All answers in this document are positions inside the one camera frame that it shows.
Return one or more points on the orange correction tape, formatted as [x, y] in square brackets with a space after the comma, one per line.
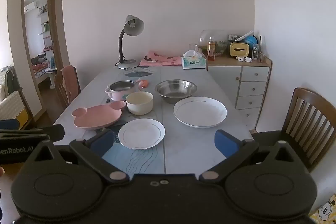
[143, 84]

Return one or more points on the blue globe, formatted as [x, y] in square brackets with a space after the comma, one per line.
[252, 41]

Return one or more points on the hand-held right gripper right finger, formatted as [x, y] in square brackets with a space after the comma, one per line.
[226, 142]

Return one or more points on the clear plastic box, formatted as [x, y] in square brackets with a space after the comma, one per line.
[256, 52]

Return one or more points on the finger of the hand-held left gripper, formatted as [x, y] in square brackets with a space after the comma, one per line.
[57, 132]
[9, 124]

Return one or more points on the brown wooden chair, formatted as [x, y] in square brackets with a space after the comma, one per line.
[302, 113]

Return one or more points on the thin dark stick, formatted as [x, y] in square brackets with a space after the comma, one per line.
[261, 48]

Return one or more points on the cartoon print cushion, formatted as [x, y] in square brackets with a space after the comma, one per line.
[326, 209]

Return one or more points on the pink printed cloth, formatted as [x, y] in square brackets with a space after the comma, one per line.
[162, 60]

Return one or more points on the grey desk lamp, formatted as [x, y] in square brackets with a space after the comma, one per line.
[134, 26]

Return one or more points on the pink chair cover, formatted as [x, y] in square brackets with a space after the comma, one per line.
[70, 79]

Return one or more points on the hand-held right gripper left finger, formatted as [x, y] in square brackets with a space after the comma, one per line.
[102, 142]

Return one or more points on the person's left hand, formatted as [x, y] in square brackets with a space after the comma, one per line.
[1, 171]

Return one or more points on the white air conditioner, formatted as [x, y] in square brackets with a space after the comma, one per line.
[29, 7]

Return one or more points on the cream bowl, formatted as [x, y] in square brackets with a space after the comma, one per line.
[139, 104]

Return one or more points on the yellow tissue holder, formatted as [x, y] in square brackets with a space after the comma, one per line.
[239, 50]

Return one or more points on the sofa with cream cover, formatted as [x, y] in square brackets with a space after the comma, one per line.
[11, 103]

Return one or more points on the glass fishbowl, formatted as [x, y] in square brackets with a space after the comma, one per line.
[220, 41]

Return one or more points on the wooden door frame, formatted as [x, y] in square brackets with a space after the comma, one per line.
[56, 43]

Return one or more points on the white rolled paper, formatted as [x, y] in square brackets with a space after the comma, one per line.
[245, 35]

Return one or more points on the white wooden drawer cabinet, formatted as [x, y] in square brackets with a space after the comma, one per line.
[252, 74]

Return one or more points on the pink mouse-shaped plate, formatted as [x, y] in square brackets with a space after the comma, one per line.
[97, 116]

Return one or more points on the pink pot with steel liner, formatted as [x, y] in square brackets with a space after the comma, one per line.
[118, 94]

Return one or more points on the large stainless steel bowl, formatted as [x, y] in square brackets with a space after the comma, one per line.
[176, 90]

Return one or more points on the large white plate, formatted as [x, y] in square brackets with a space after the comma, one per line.
[199, 112]

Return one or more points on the tissue box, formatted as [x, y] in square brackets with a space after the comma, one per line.
[194, 62]

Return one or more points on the small white plate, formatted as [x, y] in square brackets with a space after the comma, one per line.
[141, 134]

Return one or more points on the wooden chair with pink cover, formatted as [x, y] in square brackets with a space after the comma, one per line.
[59, 87]

